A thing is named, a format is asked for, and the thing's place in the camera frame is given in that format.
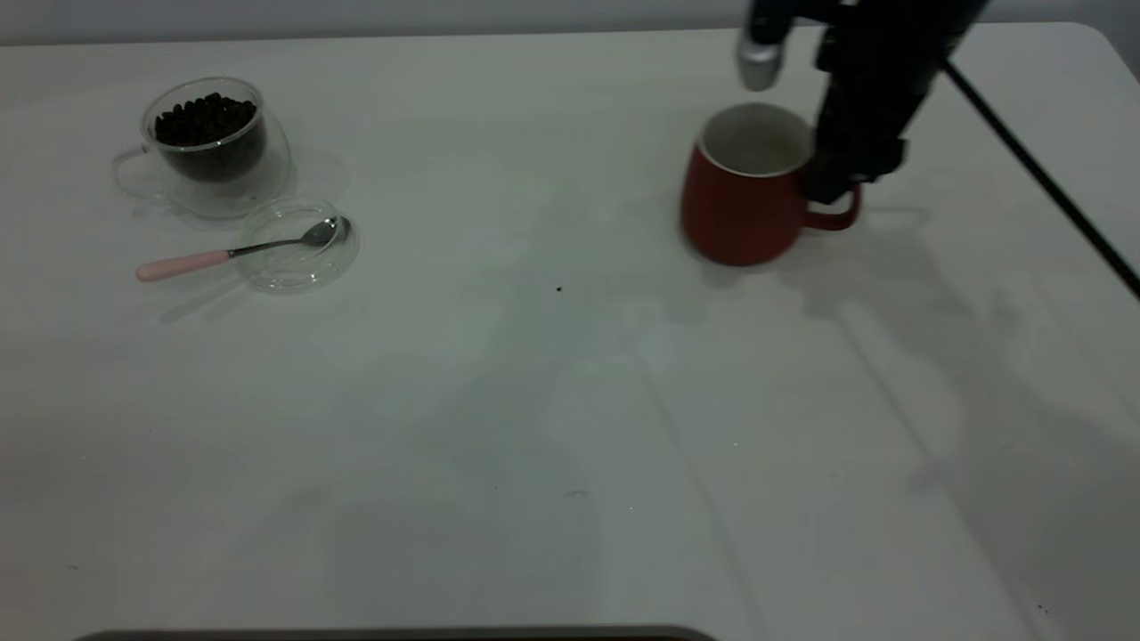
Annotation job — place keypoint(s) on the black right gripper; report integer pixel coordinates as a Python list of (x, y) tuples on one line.
[(877, 89)]

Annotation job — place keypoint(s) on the red ceramic mug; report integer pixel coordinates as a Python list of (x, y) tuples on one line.
[(739, 214)]

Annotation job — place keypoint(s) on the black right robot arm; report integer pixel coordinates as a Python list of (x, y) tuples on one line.
[(891, 12)]

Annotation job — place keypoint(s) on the clear glass lid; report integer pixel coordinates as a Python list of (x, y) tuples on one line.
[(294, 263)]

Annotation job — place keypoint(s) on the clear glass cup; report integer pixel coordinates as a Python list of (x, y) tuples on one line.
[(218, 191)]

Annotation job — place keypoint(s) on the dark coffee beans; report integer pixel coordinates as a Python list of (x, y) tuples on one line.
[(209, 129)]

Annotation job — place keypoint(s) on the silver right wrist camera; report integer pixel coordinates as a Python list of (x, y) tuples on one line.
[(761, 62)]

